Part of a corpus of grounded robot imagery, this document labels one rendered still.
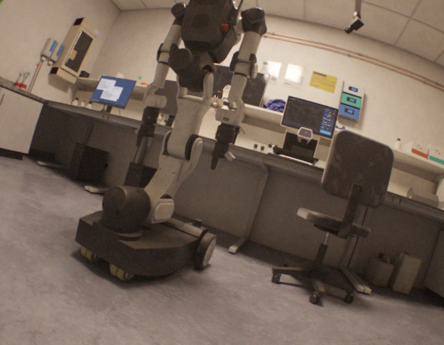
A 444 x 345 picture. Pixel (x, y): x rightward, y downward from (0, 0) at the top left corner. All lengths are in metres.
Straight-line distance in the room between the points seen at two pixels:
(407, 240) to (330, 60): 2.18
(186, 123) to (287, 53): 2.10
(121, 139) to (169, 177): 2.08
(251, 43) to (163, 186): 0.81
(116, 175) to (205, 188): 1.18
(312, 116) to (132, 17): 3.32
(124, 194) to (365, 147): 1.22
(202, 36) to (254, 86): 1.52
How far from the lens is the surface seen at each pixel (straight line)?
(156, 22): 4.06
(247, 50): 1.26
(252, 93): 2.64
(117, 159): 3.24
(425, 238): 3.01
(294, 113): 2.13
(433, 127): 3.33
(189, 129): 1.27
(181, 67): 1.11
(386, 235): 2.77
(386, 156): 1.53
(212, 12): 1.28
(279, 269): 1.56
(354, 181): 1.42
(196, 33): 1.26
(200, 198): 2.67
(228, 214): 2.59
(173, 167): 1.26
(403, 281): 2.53
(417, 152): 2.80
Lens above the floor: 0.49
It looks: 2 degrees up
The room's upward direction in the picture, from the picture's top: 18 degrees clockwise
